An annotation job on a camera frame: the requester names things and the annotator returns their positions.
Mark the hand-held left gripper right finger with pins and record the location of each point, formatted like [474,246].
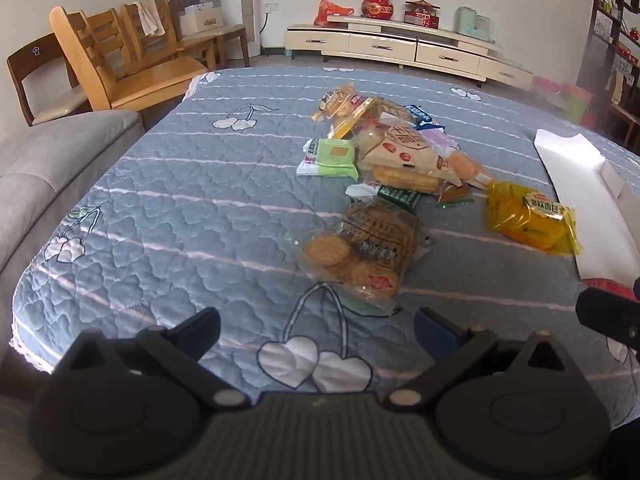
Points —
[432,332]

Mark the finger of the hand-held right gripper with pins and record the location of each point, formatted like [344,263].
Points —
[605,315]

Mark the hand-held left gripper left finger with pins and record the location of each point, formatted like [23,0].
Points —
[200,332]

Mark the round cookie clear packet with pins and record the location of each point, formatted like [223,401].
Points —
[350,255]

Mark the yellow snack packet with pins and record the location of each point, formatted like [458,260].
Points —
[530,220]

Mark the white cardboard box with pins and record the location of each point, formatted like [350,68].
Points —
[575,180]

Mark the dark green snack packet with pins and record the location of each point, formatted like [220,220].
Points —
[400,196]

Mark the pale cracker packet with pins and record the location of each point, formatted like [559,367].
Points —
[467,167]

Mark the beige packet red label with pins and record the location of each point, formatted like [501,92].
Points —
[405,150]

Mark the purple snack packet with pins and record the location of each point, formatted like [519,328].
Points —
[434,136]

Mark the blue snack packet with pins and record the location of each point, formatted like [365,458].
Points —
[417,112]

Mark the orange long snack packet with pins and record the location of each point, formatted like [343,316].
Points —
[352,119]

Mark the clear biscuit packet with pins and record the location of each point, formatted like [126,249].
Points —
[337,100]

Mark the blue quilted cherry blanket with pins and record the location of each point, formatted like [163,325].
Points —
[200,210]

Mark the green plastic bin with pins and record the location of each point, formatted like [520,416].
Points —
[577,102]

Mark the grey sofa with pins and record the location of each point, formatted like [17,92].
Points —
[50,160]

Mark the pink plastic basket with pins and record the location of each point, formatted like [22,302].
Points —
[546,89]

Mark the light wooden chair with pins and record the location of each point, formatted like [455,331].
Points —
[131,14]
[150,80]
[105,22]

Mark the dark shelf unit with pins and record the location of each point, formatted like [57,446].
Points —
[600,45]

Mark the cream tv cabinet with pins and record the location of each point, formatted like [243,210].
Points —
[380,45]

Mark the dark wooden cushioned chair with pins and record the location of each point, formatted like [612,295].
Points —
[232,32]

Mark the mint green appliance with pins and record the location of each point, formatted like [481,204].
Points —
[470,22]

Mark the white printed carton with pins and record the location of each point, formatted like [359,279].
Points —
[200,20]

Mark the red ornate gift box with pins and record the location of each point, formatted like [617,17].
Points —
[422,17]

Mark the white towel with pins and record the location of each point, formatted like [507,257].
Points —
[150,20]

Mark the dark wooden chair white emblem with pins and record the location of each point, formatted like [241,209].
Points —
[30,57]

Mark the red round jar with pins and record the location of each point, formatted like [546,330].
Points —
[378,7]

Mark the white standing air conditioner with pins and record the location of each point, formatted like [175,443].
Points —
[235,0]

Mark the red plastic bag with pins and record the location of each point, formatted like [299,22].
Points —
[330,12]

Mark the white wall socket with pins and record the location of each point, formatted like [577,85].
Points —
[272,7]

